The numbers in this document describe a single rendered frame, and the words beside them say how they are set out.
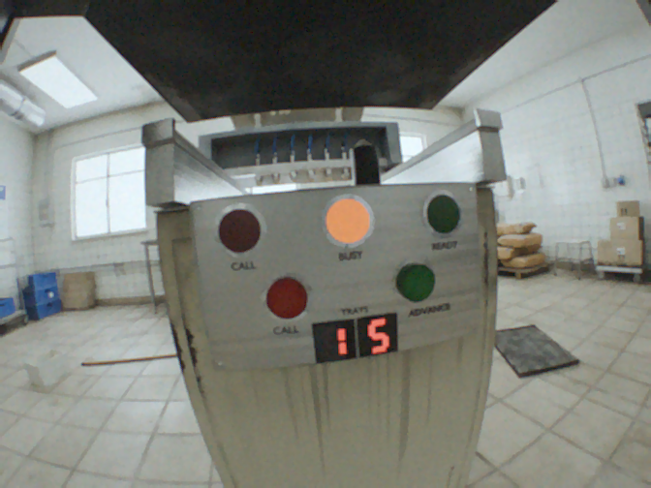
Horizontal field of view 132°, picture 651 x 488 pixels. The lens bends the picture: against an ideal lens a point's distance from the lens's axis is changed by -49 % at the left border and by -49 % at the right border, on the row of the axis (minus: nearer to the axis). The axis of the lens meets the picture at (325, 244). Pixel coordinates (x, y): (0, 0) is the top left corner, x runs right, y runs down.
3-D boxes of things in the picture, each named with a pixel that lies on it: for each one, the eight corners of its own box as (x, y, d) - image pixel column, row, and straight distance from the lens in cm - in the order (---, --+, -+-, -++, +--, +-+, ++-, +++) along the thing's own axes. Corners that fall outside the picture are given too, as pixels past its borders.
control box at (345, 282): (222, 355, 28) (201, 204, 26) (462, 322, 31) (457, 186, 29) (211, 374, 24) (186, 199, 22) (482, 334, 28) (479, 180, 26)
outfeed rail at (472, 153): (317, 226, 221) (316, 217, 221) (321, 225, 222) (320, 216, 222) (489, 179, 26) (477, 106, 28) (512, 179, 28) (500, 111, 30)
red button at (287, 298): (270, 315, 22) (265, 277, 22) (308, 311, 22) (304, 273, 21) (268, 321, 21) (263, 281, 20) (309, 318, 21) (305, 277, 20)
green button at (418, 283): (394, 300, 23) (392, 264, 23) (427, 295, 24) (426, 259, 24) (401, 305, 22) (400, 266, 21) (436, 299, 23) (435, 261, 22)
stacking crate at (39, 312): (46, 310, 529) (45, 297, 527) (63, 310, 501) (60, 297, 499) (23, 320, 490) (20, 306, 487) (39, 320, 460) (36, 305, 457)
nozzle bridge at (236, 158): (225, 230, 130) (220, 158, 135) (382, 217, 132) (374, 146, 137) (201, 230, 98) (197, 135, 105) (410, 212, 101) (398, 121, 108)
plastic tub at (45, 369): (45, 389, 221) (37, 366, 216) (30, 382, 239) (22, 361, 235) (73, 372, 235) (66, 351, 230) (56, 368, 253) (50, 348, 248)
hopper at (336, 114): (236, 154, 131) (235, 126, 136) (358, 145, 133) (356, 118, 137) (220, 134, 105) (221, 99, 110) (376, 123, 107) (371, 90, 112)
